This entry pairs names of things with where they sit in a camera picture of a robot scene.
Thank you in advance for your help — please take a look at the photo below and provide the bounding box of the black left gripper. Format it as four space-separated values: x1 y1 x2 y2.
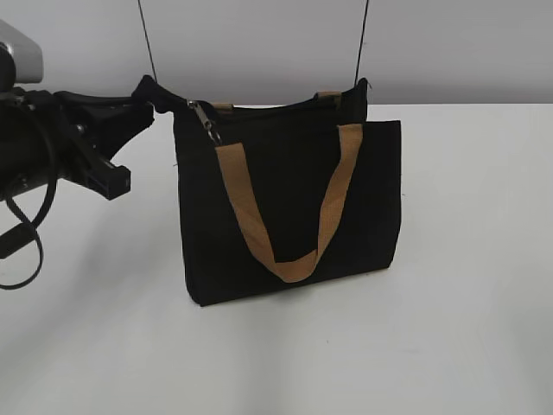
1 88 154 201

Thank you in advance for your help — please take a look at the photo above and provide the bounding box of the black tote bag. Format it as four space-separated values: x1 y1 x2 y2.
133 75 402 306

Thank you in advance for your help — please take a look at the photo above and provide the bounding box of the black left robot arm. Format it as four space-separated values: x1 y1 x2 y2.
1 88 134 200

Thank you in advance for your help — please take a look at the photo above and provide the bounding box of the metal zipper pull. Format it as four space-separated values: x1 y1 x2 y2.
188 100 223 146

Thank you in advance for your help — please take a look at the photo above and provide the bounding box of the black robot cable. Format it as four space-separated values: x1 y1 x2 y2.
0 91 59 291

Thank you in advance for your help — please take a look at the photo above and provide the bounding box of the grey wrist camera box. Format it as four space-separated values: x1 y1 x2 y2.
0 20 44 93

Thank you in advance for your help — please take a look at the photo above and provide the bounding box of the tan front bag handle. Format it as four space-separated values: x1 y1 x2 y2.
216 124 364 283

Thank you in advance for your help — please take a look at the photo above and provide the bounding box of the tan bag handle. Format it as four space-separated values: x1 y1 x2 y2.
212 91 342 113
216 124 364 283

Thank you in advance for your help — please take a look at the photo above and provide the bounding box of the tan rear bag handle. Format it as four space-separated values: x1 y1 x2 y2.
212 91 342 113

